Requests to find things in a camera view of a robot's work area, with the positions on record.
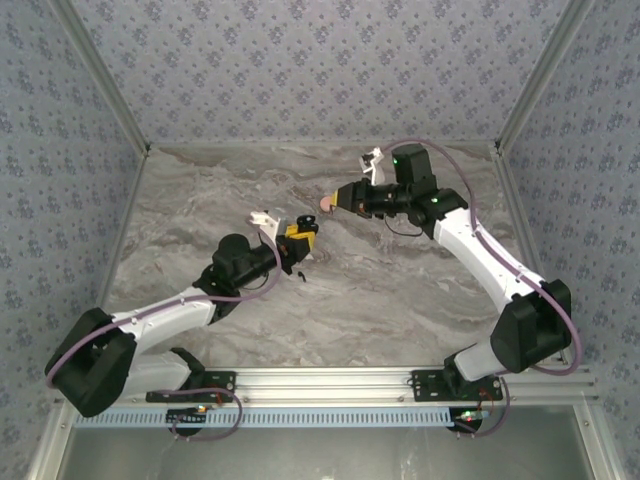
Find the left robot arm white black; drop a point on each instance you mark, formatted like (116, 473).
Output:
(165, 312)

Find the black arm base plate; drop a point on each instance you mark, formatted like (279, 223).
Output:
(425, 387)
(225, 387)

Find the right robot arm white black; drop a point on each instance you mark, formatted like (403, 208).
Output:
(480, 250)

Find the controller board with LED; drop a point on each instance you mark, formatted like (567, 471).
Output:
(187, 415)
(467, 416)

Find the aluminium side rail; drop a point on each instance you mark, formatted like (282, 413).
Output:
(515, 195)
(117, 250)

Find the aluminium mounting rail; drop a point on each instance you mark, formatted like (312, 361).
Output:
(320, 385)

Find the pink earbud charging case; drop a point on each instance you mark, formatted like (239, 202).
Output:
(326, 203)

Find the aluminium frame post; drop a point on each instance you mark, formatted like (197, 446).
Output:
(102, 75)
(540, 75)

